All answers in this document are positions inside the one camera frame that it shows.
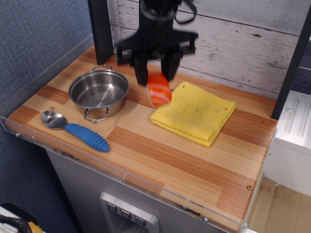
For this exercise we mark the grey toy fridge cabinet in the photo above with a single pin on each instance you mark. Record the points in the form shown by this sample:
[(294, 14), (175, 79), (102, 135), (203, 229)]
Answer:
[(83, 186)]

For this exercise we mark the blue handled metal spoon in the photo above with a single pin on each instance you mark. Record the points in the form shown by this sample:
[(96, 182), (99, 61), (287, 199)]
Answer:
[(54, 120)]

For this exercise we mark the black right frame post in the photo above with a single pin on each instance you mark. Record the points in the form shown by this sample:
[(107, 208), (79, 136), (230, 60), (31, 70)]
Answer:
[(293, 67)]

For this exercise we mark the stainless steel pot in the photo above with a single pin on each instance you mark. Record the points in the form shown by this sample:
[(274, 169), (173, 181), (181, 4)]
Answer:
[(100, 93)]

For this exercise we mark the silver dispenser button panel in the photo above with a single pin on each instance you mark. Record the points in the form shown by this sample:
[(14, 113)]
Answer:
[(123, 217)]

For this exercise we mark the yellow folded cloth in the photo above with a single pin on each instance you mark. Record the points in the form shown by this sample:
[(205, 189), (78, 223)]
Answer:
[(194, 114)]

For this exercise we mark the yellow object at corner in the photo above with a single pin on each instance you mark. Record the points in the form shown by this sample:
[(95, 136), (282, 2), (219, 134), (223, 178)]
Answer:
[(33, 228)]

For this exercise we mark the orange white cake piece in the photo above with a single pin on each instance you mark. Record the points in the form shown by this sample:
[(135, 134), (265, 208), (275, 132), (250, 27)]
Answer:
[(158, 89)]

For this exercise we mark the clear acrylic table guard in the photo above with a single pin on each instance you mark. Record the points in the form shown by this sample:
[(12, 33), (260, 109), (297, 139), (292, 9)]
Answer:
[(28, 177)]

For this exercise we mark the black left frame post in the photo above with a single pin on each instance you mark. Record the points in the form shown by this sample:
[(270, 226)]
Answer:
[(100, 23)]

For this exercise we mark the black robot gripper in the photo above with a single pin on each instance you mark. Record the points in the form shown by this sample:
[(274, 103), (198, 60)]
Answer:
[(155, 39)]

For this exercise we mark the black frame post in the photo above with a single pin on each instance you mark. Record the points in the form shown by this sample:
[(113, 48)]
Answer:
[(100, 23), (293, 67)]

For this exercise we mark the white grooved side unit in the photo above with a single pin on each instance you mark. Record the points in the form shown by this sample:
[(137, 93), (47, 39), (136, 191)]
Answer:
[(288, 162)]

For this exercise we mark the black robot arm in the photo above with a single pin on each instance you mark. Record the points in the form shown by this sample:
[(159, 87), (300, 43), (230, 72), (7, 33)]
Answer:
[(160, 9)]

